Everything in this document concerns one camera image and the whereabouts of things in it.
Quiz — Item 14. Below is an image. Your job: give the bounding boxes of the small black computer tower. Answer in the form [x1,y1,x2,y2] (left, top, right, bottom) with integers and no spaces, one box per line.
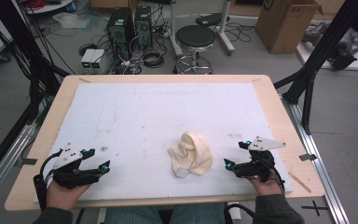
[133,4,154,51]

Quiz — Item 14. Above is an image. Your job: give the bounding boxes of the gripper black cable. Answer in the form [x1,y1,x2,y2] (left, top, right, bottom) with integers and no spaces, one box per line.
[33,148,64,213]
[260,155,287,196]

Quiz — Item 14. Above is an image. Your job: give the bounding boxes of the aluminium rail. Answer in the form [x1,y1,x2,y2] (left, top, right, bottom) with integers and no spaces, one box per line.
[281,92,351,224]
[0,123,39,213]

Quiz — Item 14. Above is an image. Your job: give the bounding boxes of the grey robot device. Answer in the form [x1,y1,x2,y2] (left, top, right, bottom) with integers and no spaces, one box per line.
[300,21,358,71]

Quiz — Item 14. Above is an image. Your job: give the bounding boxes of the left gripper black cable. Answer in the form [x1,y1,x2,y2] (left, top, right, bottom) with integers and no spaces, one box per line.
[33,148,64,213]

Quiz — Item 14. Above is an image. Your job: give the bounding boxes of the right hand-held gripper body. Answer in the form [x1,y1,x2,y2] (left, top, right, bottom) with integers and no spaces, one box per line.
[233,135,287,183]

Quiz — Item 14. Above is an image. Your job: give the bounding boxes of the large black computer tower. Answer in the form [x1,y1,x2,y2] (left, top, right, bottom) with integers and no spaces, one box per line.
[105,7,136,61]

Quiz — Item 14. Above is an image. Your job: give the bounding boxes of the brown cardboard box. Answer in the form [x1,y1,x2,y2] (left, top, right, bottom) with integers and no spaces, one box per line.
[255,0,324,55]

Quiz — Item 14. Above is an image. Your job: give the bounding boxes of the black tape cross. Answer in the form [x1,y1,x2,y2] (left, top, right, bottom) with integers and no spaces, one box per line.
[300,200,329,217]

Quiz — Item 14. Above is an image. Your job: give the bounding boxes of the white power supply box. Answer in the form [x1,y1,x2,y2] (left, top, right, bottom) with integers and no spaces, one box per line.
[89,49,106,70]
[80,49,98,70]

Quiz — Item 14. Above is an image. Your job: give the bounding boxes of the black flat pad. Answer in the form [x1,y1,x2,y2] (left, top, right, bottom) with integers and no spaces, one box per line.
[195,12,231,28]

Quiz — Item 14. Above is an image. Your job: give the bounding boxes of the black tape strip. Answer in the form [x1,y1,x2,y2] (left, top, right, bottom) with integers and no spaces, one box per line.
[14,157,38,167]
[298,153,318,162]

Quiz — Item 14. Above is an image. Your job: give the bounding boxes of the white foam mat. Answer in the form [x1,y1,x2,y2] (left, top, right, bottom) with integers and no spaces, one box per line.
[33,82,294,203]

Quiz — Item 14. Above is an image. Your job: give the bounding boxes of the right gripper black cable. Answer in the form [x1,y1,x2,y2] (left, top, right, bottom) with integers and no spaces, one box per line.
[260,155,287,196]

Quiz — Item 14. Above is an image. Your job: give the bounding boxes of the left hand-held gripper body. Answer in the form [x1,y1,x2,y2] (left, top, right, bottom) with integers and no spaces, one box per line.
[51,142,103,189]

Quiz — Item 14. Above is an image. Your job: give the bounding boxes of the person's legs in jeans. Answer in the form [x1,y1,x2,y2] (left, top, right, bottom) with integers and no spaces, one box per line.
[104,204,227,224]

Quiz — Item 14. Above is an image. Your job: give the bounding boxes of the black frame strut with cables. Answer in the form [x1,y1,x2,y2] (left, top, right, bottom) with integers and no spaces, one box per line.
[0,0,71,126]

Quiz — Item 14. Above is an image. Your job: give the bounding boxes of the coiled black cable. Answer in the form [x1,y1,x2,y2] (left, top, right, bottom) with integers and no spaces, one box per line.
[142,49,166,69]

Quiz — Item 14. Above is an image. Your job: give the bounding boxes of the person's left hand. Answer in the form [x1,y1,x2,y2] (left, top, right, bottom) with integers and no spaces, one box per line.
[45,179,91,212]

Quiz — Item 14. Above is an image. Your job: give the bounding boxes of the thin wooden stick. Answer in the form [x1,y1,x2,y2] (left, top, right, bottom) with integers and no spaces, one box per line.
[287,171,312,194]

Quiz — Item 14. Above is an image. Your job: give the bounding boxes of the black round stool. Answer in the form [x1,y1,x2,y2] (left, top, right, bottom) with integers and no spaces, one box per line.
[173,24,218,76]

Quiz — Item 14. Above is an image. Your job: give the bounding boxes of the white round table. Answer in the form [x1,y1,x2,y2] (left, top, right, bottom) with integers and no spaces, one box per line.
[23,0,76,15]

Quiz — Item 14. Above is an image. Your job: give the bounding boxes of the clear plastic bag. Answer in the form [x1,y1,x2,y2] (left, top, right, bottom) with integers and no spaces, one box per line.
[52,11,91,30]

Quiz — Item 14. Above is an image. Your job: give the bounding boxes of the person's right hand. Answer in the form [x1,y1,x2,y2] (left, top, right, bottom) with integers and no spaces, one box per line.
[247,174,284,197]

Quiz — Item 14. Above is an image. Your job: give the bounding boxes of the cream towel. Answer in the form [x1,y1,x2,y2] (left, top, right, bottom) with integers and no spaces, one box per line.
[167,130,214,179]

